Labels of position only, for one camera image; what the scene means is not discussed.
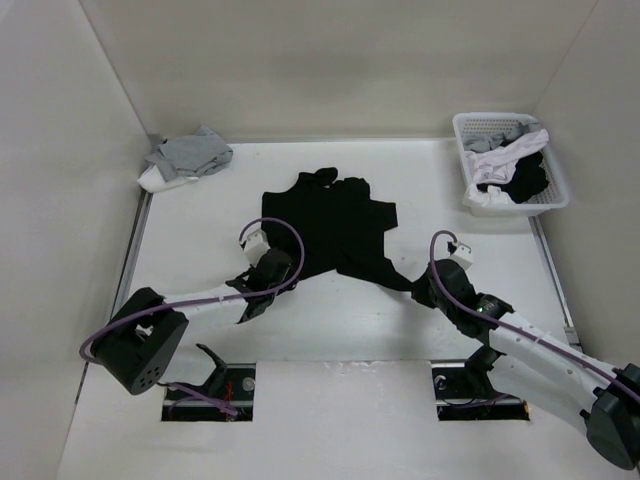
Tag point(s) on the grey garment in basket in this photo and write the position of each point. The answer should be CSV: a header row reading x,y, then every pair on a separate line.
x,y
481,143

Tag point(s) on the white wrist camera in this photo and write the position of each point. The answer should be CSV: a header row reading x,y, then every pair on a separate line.
x,y
461,254
255,246

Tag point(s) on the white folded tank top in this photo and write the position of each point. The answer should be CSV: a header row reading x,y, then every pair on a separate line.
x,y
152,181

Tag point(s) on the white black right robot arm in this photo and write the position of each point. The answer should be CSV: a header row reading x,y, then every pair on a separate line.
x,y
599,400

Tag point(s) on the grey folded tank top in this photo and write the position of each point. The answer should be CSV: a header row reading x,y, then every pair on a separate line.
x,y
197,155

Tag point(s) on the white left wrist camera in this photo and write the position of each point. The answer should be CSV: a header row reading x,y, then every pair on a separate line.
x,y
255,246

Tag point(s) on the white garment in basket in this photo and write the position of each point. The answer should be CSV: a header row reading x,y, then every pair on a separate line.
x,y
498,166

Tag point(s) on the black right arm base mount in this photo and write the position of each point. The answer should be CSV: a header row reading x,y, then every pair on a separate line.
x,y
463,391

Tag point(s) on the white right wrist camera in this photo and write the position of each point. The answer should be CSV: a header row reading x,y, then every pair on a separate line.
x,y
461,254

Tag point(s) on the white plastic laundry basket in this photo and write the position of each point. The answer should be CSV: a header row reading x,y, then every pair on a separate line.
x,y
555,196

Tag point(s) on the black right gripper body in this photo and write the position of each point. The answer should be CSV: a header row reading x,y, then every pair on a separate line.
x,y
424,294

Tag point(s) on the black garment in basket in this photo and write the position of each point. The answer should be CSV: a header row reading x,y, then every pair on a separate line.
x,y
528,180

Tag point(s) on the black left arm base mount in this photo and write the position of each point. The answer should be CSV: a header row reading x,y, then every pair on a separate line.
x,y
215,385

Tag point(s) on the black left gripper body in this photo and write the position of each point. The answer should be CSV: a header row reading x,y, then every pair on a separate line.
x,y
288,276

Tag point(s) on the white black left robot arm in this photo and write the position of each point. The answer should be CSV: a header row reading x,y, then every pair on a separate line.
x,y
149,340

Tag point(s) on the black tank top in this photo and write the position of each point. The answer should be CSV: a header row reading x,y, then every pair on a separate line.
x,y
341,226

